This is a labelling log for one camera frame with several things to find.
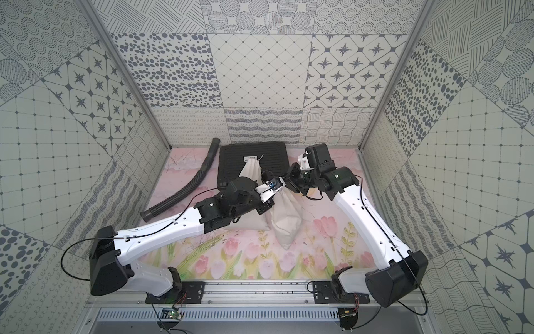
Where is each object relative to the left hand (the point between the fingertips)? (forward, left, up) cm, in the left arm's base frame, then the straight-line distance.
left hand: (274, 180), depth 71 cm
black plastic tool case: (+33, +2, -23) cm, 41 cm away
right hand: (0, -2, 0) cm, 2 cm away
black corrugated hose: (+13, +42, -26) cm, 51 cm away
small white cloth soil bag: (-6, -4, -15) cm, 17 cm away
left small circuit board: (-36, +35, -29) cm, 58 cm away
